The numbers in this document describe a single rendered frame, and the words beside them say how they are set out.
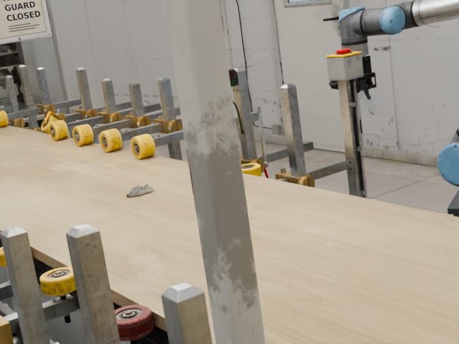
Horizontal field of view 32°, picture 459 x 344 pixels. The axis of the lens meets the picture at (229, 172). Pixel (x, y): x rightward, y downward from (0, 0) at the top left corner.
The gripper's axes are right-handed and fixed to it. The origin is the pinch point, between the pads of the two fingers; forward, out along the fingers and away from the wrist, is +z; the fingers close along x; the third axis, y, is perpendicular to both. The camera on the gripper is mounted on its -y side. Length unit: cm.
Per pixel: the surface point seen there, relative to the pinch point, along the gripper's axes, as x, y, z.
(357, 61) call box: -46, -40, -26
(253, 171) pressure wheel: -17, -58, 4
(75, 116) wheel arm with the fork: 136, -48, -1
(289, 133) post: -16.8, -43.5, -4.2
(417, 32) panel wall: 177, 224, 0
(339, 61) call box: -45, -45, -27
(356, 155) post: -45, -42, 0
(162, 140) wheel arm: 35, -59, -1
